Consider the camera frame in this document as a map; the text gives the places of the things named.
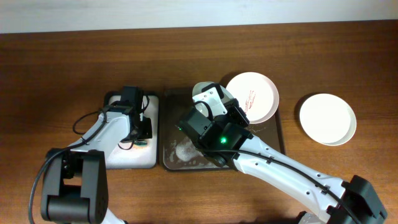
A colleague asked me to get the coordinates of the green yellow scrub sponge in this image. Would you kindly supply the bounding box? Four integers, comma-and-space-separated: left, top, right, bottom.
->
134, 140, 147, 147

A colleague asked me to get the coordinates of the cream white plate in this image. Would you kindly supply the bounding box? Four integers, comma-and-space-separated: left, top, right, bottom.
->
299, 93, 357, 146

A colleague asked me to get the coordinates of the large brown serving tray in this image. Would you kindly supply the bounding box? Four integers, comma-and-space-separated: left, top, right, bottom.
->
159, 88, 286, 172

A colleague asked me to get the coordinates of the pale pink plate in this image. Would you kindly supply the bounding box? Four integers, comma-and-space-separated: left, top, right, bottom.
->
226, 72, 279, 124

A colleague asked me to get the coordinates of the small black tray white mat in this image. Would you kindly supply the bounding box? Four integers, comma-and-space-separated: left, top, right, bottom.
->
106, 93, 159, 169

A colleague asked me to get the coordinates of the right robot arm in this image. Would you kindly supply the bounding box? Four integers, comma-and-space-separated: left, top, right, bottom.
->
178, 105, 388, 223

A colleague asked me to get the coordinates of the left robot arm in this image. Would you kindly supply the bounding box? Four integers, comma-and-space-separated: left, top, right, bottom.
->
34, 86, 152, 223

